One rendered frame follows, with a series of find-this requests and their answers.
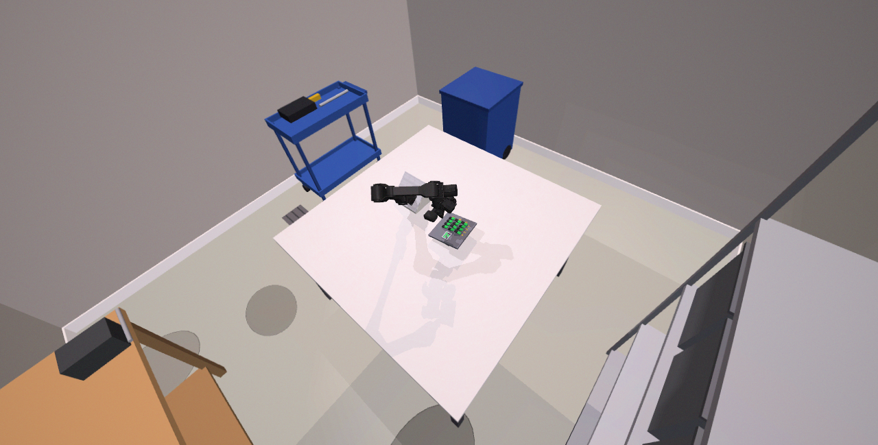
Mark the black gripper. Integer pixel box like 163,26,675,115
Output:
423,199,444,222

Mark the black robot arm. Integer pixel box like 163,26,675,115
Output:
370,180,458,214

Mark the dark grey switch panel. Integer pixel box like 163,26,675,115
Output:
428,213,477,250

